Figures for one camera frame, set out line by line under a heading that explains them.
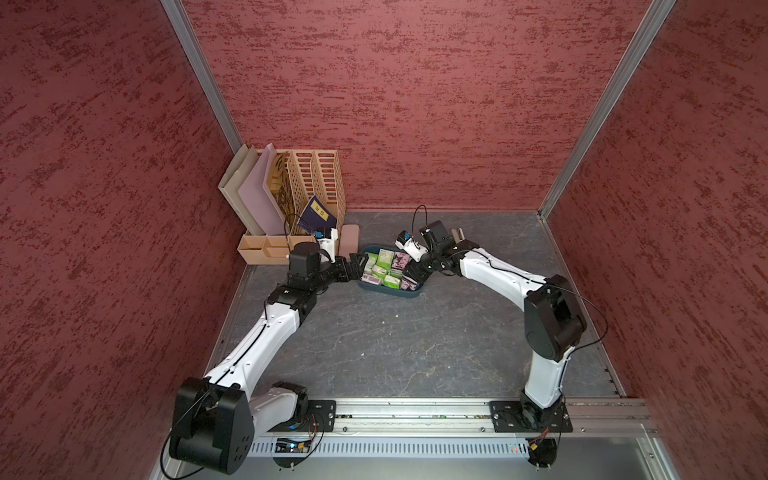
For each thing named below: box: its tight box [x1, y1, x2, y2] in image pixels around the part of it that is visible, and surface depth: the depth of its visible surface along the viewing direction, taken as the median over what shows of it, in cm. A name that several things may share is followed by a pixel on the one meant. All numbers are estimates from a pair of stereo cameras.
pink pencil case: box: [338, 224, 361, 260], surface depth 112 cm
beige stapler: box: [451, 227, 465, 244], surface depth 113 cm
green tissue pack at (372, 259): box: [364, 252, 379, 273], surface depth 101 cm
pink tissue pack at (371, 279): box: [361, 274, 381, 286], surface depth 97 cm
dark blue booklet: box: [297, 195, 337, 233], surface depth 108 cm
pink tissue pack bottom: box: [400, 278, 417, 291], surface depth 95 cm
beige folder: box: [218, 144, 265, 236], surface depth 93 cm
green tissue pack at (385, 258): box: [376, 248, 395, 269], surface depth 102 cm
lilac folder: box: [238, 143, 290, 236], surface depth 92 cm
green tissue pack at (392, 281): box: [384, 275, 401, 289], surface depth 94 cm
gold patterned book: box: [270, 152, 295, 231], surface depth 105 cm
